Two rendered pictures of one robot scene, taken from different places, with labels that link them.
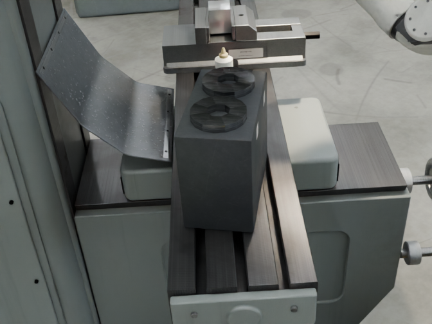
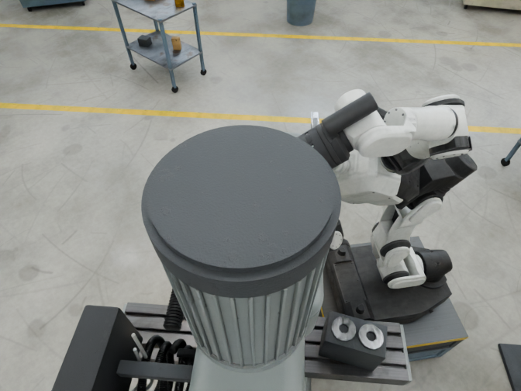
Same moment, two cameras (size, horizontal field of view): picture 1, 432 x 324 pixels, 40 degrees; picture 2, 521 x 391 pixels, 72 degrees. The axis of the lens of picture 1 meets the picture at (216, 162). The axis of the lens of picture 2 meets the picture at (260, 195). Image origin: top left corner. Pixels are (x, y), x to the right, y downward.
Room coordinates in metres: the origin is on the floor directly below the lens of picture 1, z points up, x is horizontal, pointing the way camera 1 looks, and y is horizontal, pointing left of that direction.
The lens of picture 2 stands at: (1.17, 0.45, 2.48)
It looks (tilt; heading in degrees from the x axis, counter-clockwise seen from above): 51 degrees down; 274
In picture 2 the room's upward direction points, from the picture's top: straight up
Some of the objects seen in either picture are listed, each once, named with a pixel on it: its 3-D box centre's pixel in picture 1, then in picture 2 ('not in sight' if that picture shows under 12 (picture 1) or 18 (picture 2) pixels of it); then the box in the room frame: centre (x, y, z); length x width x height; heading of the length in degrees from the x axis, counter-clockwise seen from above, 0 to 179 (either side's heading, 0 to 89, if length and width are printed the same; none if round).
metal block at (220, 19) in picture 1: (219, 17); not in sight; (1.38, -0.03, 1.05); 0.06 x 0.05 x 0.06; 179
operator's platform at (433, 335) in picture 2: not in sight; (373, 302); (0.50, -0.55, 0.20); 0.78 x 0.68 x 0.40; 12
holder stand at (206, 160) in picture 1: (225, 144); (352, 340); (0.85, -0.02, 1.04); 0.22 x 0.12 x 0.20; 168
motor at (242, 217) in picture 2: not in sight; (246, 263); (1.21, 0.22, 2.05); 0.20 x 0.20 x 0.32
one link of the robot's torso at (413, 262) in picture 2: not in sight; (400, 268); (0.46, -0.55, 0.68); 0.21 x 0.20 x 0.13; 12
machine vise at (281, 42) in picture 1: (233, 36); not in sight; (1.38, -0.06, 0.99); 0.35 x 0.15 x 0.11; 89
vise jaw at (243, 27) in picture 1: (242, 22); not in sight; (1.38, -0.09, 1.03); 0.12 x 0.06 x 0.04; 179
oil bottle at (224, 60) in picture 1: (224, 69); not in sight; (1.20, -0.03, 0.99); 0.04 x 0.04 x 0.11
